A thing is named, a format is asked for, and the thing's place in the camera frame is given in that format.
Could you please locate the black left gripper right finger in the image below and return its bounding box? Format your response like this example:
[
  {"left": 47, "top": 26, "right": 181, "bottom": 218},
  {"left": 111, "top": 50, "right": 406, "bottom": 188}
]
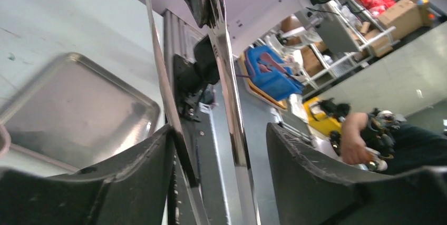
[{"left": 266, "top": 123, "right": 446, "bottom": 224}]

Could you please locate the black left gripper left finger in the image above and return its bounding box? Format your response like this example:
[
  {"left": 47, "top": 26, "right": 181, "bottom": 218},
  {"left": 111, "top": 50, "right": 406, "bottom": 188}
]
[{"left": 1, "top": 125, "right": 174, "bottom": 224}]

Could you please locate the person's hand in background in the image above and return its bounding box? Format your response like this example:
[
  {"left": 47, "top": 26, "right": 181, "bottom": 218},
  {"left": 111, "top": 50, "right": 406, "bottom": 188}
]
[{"left": 341, "top": 112, "right": 371, "bottom": 165}]

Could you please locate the silver metal tin lid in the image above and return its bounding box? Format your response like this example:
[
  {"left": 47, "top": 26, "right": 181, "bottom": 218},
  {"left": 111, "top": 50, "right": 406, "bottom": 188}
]
[{"left": 1, "top": 53, "right": 160, "bottom": 172}]

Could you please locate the blue plastic crate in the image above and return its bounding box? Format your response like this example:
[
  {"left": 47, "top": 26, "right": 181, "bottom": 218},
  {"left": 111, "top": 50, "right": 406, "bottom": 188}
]
[{"left": 245, "top": 45, "right": 304, "bottom": 101}]

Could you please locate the cardboard box on shelf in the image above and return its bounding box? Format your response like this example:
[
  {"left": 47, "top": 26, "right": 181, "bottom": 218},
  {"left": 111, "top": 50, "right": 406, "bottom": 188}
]
[{"left": 377, "top": 0, "right": 433, "bottom": 33}]

